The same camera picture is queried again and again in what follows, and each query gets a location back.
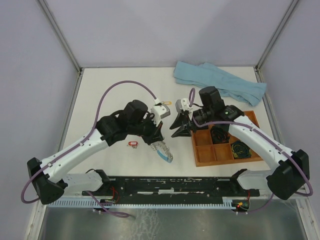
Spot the large keyring holder blue handle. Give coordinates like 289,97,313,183
150,141,174,163

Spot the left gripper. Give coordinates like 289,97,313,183
128,112,164,146

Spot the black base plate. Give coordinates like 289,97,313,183
92,176,260,201

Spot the light blue cloth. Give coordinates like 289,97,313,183
173,61,267,107

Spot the grey cable duct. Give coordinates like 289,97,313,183
47,197,236,210

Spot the green yellow tag key bunch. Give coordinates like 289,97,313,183
161,101,172,106

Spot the rolled blue-yellow tie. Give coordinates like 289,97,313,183
230,140,252,159

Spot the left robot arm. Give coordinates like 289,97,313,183
27,99,171,205

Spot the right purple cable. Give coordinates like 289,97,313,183
188,87,313,215

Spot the wooden compartment tray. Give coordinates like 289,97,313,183
192,125,262,167

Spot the rolled orange-dotted tie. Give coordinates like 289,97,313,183
210,126,230,144

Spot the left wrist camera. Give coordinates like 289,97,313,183
150,98,171,126

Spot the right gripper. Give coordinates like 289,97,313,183
169,107,213,138

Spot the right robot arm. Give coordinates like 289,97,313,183
170,86,313,200

